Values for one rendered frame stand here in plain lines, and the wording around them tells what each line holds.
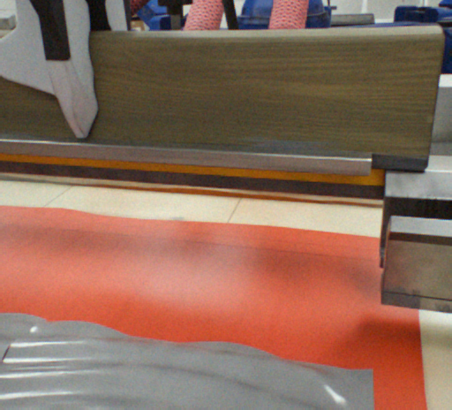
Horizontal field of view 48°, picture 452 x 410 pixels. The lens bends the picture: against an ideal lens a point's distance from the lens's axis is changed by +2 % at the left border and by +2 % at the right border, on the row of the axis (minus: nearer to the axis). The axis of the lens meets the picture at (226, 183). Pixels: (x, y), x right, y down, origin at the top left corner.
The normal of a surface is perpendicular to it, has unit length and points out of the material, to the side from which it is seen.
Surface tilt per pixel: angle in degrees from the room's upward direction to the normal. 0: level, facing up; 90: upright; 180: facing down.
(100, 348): 33
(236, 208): 0
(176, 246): 0
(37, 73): 85
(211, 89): 89
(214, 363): 28
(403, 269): 90
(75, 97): 110
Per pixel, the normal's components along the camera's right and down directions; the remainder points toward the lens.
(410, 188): -0.20, -0.38
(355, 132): -0.26, 0.36
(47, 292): -0.04, -0.92
